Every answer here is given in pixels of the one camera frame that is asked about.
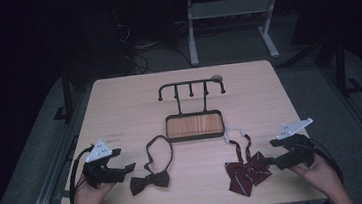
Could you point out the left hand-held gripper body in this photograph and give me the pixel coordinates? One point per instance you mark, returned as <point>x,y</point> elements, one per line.
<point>104,174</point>

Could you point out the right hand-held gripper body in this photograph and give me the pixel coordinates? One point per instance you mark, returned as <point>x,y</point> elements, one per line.
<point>297,152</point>

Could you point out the black bow tie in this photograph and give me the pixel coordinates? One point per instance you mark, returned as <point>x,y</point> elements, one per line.
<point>149,181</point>

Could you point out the red striped bow tie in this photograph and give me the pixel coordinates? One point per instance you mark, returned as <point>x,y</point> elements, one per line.
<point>246,174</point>

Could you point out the black rack with wooden base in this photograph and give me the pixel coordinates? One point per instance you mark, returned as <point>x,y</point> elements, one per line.
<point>194,126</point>

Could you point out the person's left hand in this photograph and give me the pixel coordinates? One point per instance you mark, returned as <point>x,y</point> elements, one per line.
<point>88,201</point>

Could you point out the person's right hand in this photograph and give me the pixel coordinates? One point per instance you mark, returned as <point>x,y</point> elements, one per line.
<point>323,178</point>

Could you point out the black metal stand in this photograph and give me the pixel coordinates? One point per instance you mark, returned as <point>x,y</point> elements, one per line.
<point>66,93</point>
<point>341,66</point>

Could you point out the small grey round object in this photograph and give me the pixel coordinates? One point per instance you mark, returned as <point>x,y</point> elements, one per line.
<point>217,77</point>

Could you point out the white metal desk frame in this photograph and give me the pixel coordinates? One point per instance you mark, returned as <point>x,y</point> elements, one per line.
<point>226,7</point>

